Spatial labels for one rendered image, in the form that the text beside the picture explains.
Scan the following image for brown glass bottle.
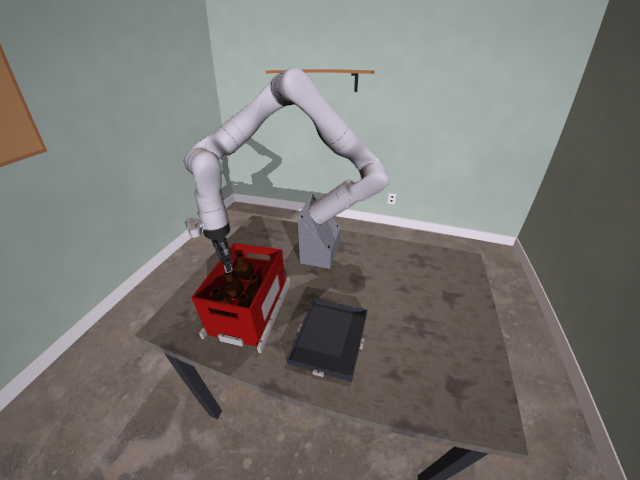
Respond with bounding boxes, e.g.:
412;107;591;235
221;271;244;299
233;253;254;281
246;274;262;301
210;288;233;316
237;294;252;308

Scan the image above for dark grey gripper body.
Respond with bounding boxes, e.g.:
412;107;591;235
203;221;230;252

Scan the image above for red bottle crate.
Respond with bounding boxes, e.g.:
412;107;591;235
191;246;285;347

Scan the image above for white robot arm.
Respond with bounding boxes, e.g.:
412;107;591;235
184;68;389;238

